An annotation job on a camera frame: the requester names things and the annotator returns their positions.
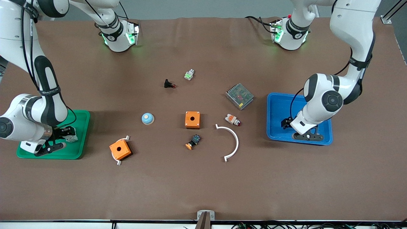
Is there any blue plastic tray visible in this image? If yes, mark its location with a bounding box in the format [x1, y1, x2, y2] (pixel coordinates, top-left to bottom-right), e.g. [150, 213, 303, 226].
[266, 92, 333, 146]

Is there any brown table mat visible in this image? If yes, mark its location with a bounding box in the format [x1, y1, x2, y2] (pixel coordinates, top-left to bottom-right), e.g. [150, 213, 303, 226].
[0, 17, 407, 222]

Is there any orange box on white bracket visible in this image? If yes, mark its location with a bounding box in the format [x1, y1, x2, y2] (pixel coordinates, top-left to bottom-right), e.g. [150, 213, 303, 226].
[109, 135, 133, 166]

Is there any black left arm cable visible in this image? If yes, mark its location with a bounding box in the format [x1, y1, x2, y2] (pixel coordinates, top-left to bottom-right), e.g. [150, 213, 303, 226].
[289, 47, 354, 121]

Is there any black right base cable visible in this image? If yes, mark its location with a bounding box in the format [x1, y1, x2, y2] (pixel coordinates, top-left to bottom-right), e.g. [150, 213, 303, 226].
[83, 0, 129, 29]

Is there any orange black push button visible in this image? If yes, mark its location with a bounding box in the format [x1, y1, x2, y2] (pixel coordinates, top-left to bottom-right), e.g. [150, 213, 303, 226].
[185, 134, 202, 150]

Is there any black left base cable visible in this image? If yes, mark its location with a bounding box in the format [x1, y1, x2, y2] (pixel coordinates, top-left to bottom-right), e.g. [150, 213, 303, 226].
[245, 16, 276, 34]

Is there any white curved plastic arc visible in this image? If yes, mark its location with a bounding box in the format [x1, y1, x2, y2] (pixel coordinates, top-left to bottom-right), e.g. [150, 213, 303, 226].
[215, 124, 239, 163]

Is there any metal mesh power supply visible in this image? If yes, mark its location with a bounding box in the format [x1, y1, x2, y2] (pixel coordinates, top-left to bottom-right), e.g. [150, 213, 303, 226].
[225, 83, 255, 111]

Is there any black white table edge rail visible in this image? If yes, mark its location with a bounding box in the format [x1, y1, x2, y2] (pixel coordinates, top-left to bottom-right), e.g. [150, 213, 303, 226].
[0, 219, 407, 229]

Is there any white red selector switch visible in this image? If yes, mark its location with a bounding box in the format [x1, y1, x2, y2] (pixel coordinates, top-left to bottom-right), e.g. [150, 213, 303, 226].
[225, 114, 242, 127]

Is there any grey metal mount bracket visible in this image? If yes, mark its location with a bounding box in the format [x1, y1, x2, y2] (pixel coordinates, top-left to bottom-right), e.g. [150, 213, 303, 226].
[195, 210, 215, 229]

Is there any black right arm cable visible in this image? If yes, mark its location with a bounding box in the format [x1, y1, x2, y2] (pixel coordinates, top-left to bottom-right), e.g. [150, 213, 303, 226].
[20, 6, 77, 128]

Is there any orange box with hole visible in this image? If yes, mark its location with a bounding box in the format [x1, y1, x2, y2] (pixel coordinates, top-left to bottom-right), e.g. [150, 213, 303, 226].
[185, 111, 201, 129]

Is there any green plastic tray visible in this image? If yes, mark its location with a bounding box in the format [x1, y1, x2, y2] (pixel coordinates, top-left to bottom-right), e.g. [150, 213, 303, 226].
[16, 109, 91, 160]

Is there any black base cable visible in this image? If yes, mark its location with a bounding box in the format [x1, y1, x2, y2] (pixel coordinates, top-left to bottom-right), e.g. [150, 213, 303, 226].
[83, 0, 129, 29]
[245, 16, 276, 34]

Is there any white red circuit breaker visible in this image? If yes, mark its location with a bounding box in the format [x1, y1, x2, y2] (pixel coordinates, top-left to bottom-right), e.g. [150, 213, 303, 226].
[65, 126, 79, 143]

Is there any aluminium frame profile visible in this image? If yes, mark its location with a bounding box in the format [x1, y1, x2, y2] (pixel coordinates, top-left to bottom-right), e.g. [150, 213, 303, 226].
[381, 0, 407, 24]

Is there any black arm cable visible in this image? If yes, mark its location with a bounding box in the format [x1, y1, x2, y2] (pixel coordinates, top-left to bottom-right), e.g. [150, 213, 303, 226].
[20, 6, 77, 128]
[289, 47, 354, 121]

